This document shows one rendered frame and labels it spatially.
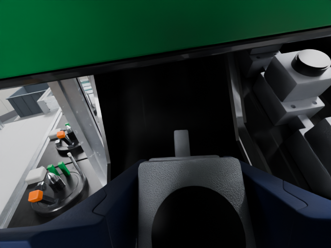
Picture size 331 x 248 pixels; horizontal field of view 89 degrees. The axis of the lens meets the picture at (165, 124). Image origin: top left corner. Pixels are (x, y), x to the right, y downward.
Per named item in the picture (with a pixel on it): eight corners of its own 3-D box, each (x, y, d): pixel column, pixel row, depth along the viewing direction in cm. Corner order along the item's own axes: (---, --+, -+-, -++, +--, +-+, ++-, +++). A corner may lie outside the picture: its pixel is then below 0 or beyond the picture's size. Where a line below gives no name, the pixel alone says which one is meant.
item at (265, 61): (274, 74, 25) (304, 25, 19) (245, 78, 25) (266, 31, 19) (249, 41, 29) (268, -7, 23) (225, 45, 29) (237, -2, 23)
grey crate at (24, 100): (78, 104, 192) (69, 85, 179) (18, 118, 181) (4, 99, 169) (82, 91, 227) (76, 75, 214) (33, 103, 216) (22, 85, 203)
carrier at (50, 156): (107, 156, 62) (94, 128, 55) (36, 176, 58) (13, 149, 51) (107, 123, 81) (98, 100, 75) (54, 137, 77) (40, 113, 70)
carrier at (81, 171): (107, 221, 42) (87, 190, 35) (-2, 260, 37) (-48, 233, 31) (107, 157, 61) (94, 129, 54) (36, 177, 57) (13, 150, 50)
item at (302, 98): (308, 120, 20) (361, 77, 14) (273, 127, 20) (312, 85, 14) (274, 74, 25) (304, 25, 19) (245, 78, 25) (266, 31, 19)
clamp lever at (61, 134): (73, 145, 62) (62, 135, 56) (67, 147, 62) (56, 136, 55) (73, 137, 64) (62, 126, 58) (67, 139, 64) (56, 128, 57)
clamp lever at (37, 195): (56, 204, 42) (37, 198, 36) (48, 207, 42) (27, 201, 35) (57, 190, 44) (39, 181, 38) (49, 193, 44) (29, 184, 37)
